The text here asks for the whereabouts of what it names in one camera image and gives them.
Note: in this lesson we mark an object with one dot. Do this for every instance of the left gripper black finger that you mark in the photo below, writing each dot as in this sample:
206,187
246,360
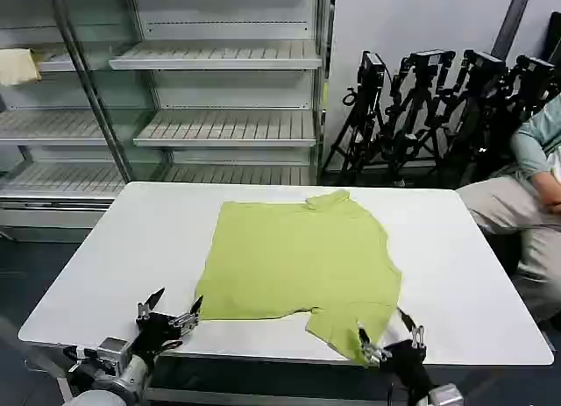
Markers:
190,318
149,307

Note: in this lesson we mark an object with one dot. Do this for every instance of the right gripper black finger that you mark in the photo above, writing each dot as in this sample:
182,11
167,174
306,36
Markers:
372,352
417,336

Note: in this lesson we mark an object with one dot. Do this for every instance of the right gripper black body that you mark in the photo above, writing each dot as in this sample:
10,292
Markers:
405,362

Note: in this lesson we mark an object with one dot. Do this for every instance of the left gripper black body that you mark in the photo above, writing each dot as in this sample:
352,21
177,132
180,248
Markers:
155,331

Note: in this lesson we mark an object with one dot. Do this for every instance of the lime green t-shirt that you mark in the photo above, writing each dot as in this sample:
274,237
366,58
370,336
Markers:
298,261

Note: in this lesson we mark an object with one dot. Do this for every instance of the person's hand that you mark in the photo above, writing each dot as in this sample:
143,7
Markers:
547,193

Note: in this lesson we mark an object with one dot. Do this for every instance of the person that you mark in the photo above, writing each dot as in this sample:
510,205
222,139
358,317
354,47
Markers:
504,208

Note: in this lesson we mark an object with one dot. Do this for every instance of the grey metal shelf rack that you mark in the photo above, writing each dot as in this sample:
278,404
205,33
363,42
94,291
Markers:
219,59

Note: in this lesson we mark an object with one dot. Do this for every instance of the dark slanted pole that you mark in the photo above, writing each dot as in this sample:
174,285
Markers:
510,18

